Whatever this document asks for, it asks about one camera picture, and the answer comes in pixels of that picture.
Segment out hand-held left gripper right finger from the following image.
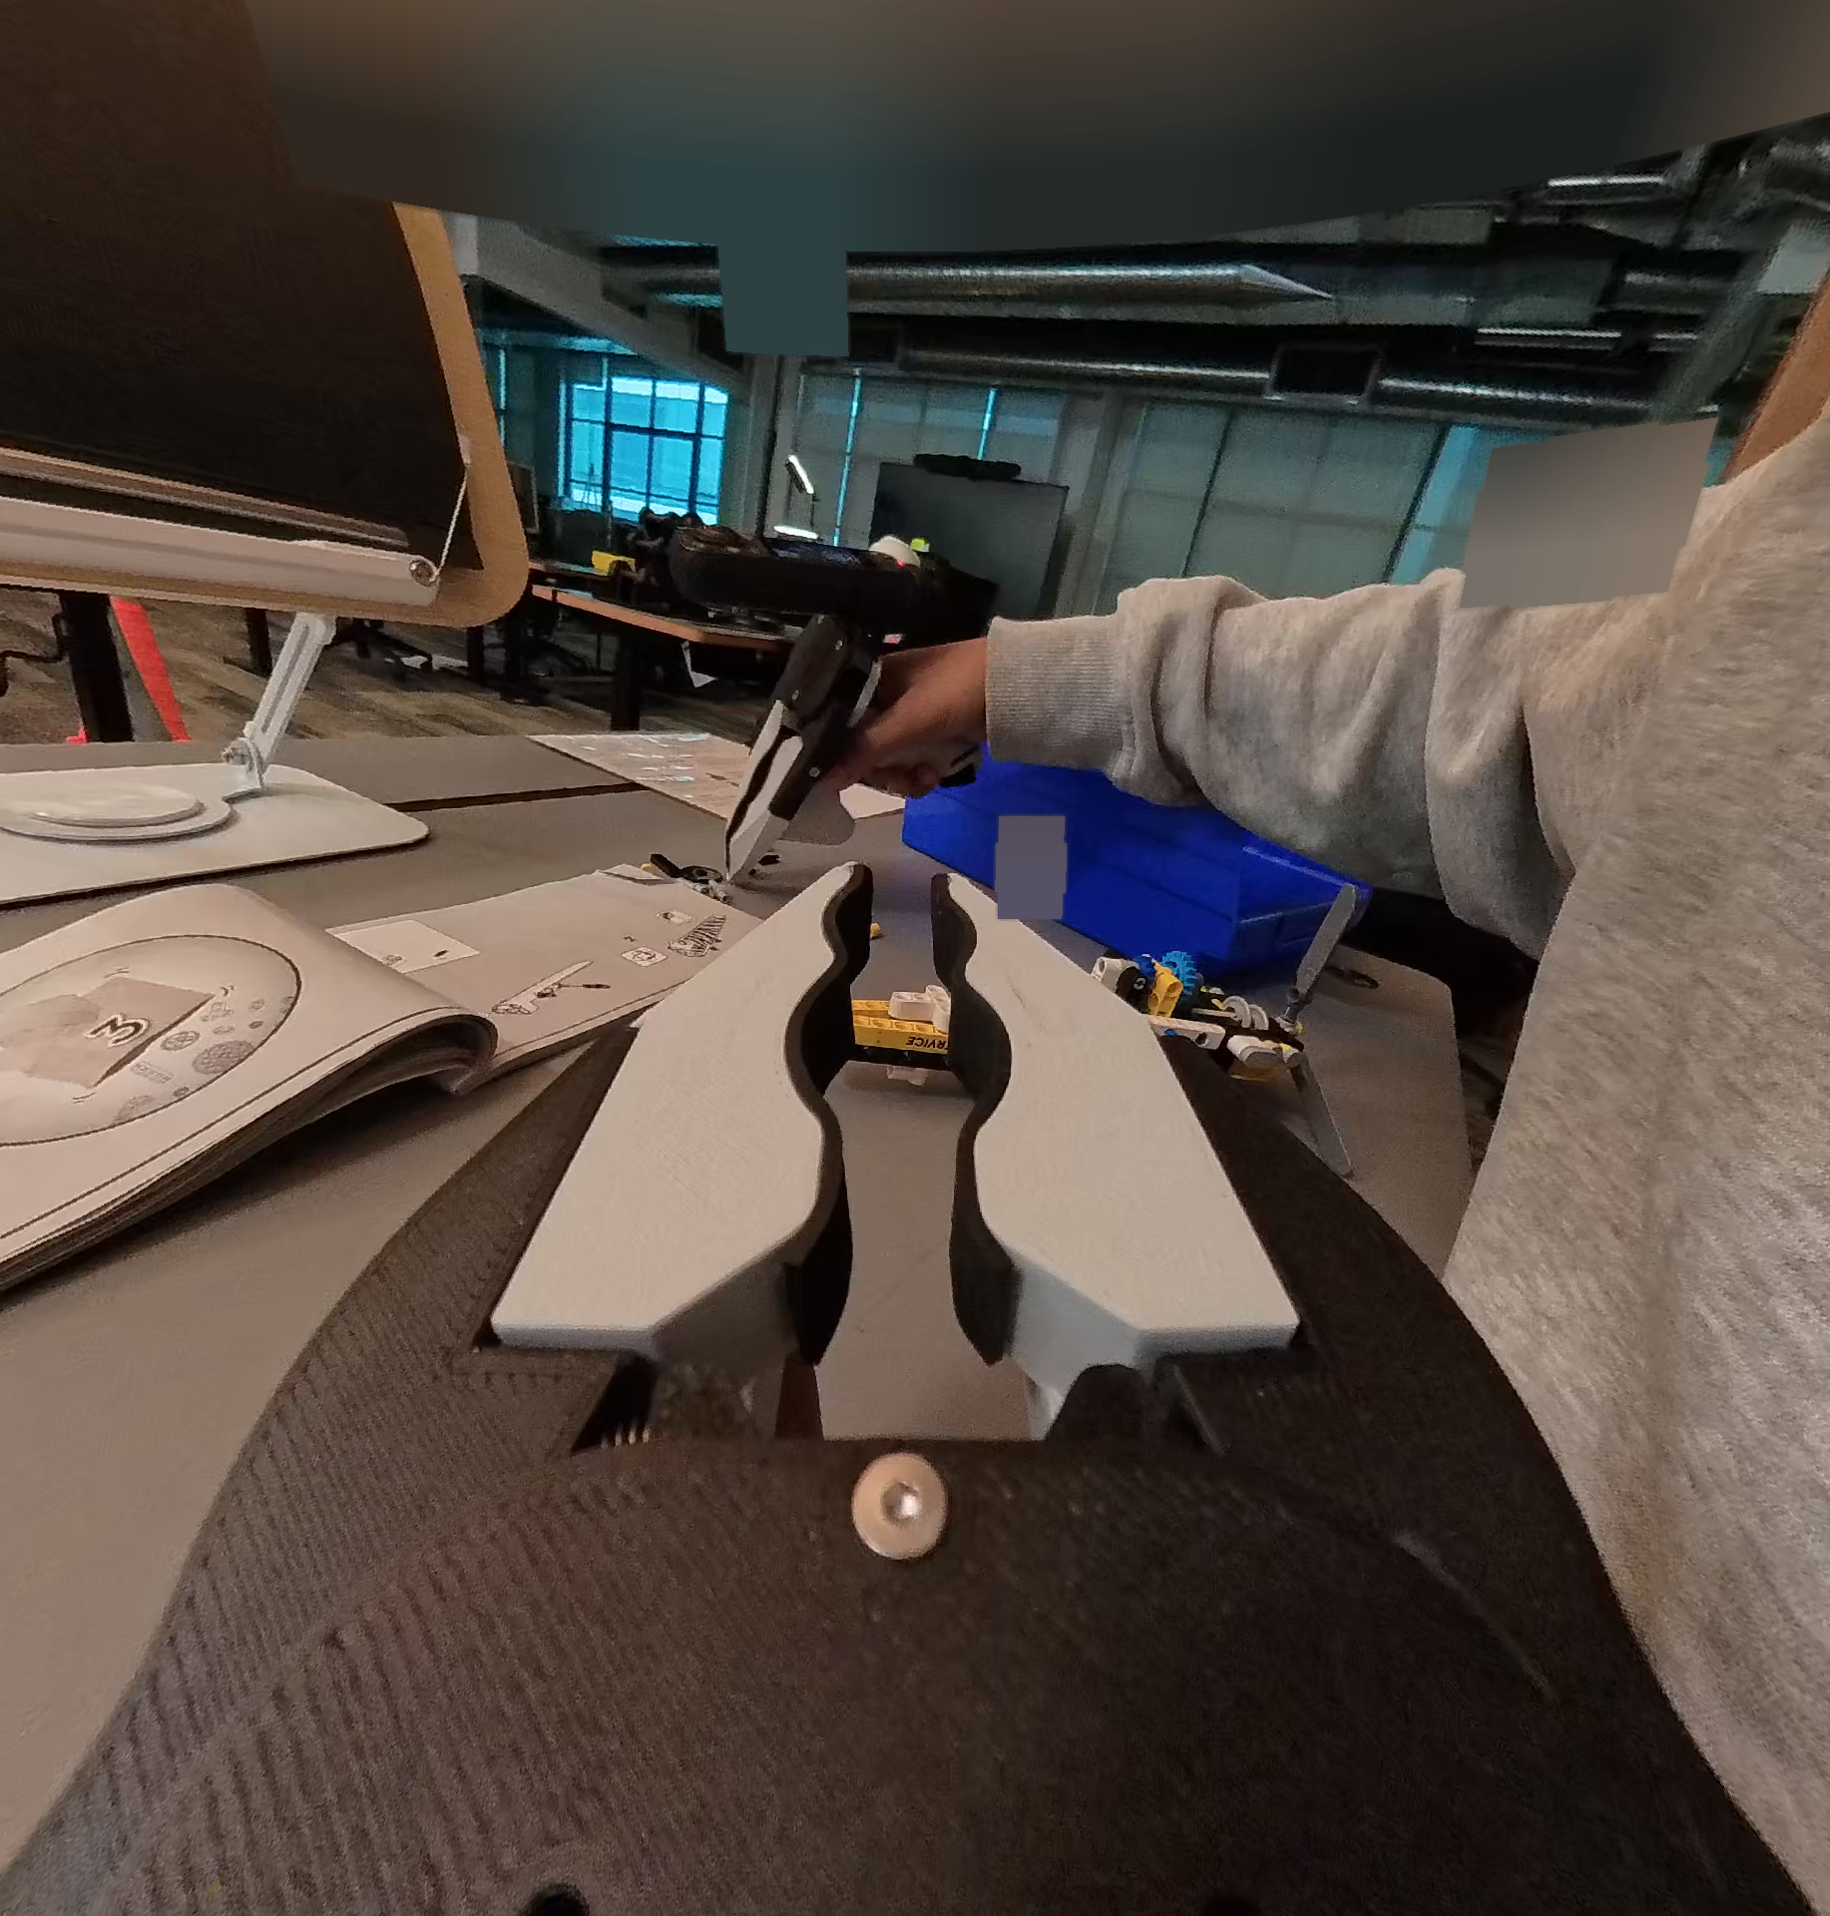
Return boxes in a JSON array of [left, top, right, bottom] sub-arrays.
[[930, 873, 1304, 1426]]

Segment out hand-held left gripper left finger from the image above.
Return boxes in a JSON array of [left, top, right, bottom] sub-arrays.
[[490, 859, 876, 1371]]

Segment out small lego pieces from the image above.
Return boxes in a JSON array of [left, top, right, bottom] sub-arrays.
[[645, 851, 885, 948]]

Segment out blue plastic bin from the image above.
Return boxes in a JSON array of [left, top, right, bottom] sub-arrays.
[[901, 747, 1379, 977]]

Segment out person's right forearm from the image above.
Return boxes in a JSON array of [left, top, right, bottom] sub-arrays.
[[984, 567, 1605, 960]]

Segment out partly built lego model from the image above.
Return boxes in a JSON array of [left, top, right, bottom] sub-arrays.
[[849, 881, 1362, 1183]]

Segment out lego instruction booklet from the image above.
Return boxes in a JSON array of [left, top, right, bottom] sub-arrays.
[[0, 862, 775, 1317]]

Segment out person's right hand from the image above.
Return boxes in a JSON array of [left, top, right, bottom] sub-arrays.
[[832, 641, 994, 803]]

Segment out printed paper sheet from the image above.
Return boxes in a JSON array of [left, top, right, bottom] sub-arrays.
[[530, 725, 799, 825]]

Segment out dark office desk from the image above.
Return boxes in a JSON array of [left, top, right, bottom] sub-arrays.
[[524, 560, 797, 706]]

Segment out black monitor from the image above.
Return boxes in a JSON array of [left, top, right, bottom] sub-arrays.
[[870, 463, 1070, 618]]

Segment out white folding stand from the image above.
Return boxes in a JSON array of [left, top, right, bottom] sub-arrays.
[[0, 434, 440, 918]]

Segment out black wood-edged board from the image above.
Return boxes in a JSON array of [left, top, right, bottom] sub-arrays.
[[0, 0, 540, 628]]

